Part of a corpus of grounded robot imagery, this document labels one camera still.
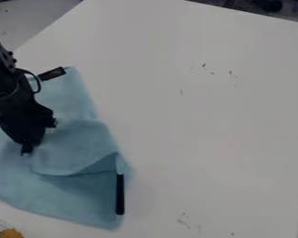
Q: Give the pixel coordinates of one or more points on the light blue cloth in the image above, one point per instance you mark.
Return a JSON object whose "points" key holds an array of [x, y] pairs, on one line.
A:
{"points": [[72, 173]]}

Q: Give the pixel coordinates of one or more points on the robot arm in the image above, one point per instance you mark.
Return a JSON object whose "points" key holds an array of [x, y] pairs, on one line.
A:
{"points": [[2, 74]]}

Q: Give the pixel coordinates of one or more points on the yellow toy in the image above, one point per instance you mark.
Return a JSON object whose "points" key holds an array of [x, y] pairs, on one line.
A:
{"points": [[10, 233]]}

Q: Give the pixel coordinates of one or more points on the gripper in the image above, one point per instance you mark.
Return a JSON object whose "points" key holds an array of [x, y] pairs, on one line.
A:
{"points": [[21, 116]]}

